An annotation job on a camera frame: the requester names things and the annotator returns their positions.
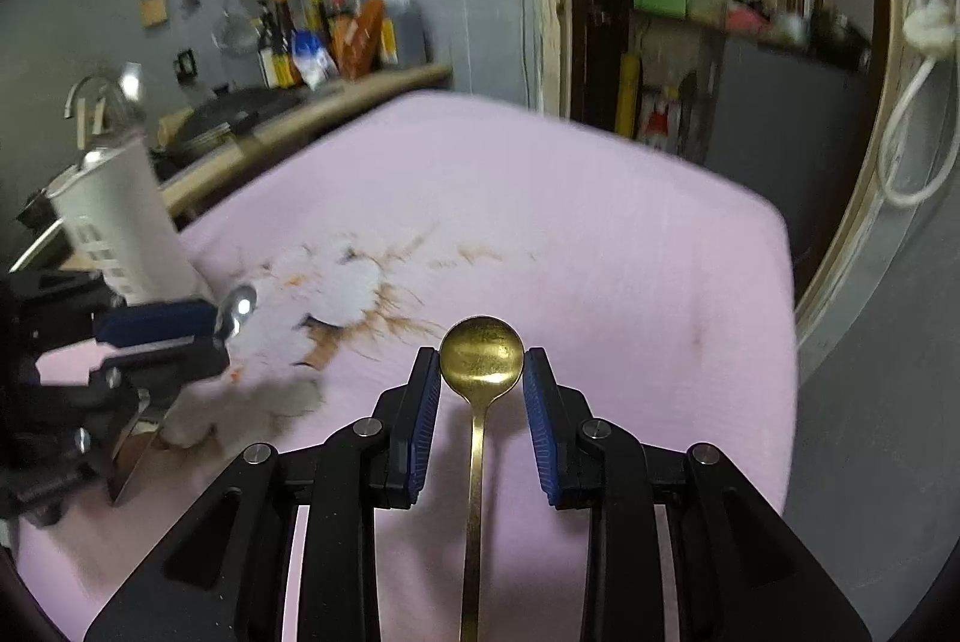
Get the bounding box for white hose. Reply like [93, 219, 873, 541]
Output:
[877, 0, 960, 208]

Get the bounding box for black pan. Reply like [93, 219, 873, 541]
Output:
[176, 87, 301, 163]

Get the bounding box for steel faucet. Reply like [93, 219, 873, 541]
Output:
[64, 74, 143, 152]

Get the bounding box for pink floral tablecloth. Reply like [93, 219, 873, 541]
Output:
[15, 91, 800, 642]

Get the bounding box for blue and white packet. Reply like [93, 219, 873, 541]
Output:
[289, 31, 338, 88]

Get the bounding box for wooden kitchen counter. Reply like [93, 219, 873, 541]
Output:
[154, 63, 455, 223]

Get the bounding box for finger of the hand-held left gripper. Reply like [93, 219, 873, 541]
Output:
[88, 338, 232, 404]
[94, 299, 222, 347]

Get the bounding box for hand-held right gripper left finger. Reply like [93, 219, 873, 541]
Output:
[82, 346, 442, 642]

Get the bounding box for yellow cylinder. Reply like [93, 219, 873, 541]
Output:
[615, 49, 644, 137]

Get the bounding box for large dark jug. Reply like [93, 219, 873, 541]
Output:
[375, 0, 425, 69]

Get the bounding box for steel pot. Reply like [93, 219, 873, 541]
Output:
[772, 12, 811, 47]

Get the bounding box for orange packet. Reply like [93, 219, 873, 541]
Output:
[334, 0, 387, 80]

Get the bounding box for red and white container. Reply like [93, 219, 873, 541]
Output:
[645, 91, 676, 152]

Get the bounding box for cream rubber gloves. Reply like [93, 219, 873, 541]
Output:
[904, 1, 960, 54]

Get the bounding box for white plastic utensil holder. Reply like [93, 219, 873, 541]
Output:
[45, 128, 215, 305]

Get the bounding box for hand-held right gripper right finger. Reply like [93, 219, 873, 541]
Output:
[523, 347, 875, 642]

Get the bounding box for row of sauce bottles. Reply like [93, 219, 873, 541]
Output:
[251, 0, 391, 88]

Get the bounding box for grey cabinet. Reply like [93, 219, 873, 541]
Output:
[701, 31, 875, 268]

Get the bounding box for black pot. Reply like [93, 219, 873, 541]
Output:
[810, 8, 871, 69]

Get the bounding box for gold spoon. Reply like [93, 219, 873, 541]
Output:
[439, 316, 526, 642]

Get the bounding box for pink cloth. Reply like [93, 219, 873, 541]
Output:
[724, 4, 773, 35]

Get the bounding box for wooden door frame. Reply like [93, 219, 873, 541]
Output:
[529, 0, 960, 380]

